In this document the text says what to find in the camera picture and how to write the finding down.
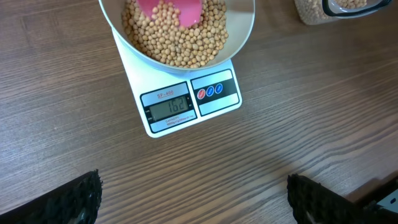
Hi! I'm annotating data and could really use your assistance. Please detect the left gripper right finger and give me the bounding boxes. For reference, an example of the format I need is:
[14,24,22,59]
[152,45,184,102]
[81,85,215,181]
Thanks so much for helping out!
[286,173,377,224]

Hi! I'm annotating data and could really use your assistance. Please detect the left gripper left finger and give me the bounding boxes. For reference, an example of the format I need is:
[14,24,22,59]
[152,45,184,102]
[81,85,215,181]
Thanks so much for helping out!
[1,169,103,224]

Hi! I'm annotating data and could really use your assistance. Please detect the pink measuring scoop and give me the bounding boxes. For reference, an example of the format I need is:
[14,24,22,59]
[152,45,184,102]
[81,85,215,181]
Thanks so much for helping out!
[136,0,202,27]

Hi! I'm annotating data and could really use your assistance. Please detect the white digital kitchen scale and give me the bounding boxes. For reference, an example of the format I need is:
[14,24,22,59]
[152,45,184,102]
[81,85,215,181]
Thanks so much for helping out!
[113,32,242,138]

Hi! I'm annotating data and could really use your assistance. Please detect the soybeans in bowl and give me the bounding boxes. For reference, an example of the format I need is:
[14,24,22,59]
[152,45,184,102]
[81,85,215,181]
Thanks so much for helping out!
[121,0,229,68]

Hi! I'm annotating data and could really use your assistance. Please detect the white bowl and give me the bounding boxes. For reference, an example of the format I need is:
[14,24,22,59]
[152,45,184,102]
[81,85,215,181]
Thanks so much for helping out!
[99,0,255,73]

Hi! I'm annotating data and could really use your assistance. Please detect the clear plastic container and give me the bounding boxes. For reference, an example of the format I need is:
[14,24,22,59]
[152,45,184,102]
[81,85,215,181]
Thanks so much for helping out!
[294,0,392,25]

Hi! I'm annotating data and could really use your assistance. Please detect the yellow soybeans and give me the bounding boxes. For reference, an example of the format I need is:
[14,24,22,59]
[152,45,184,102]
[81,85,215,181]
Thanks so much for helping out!
[294,0,368,25]

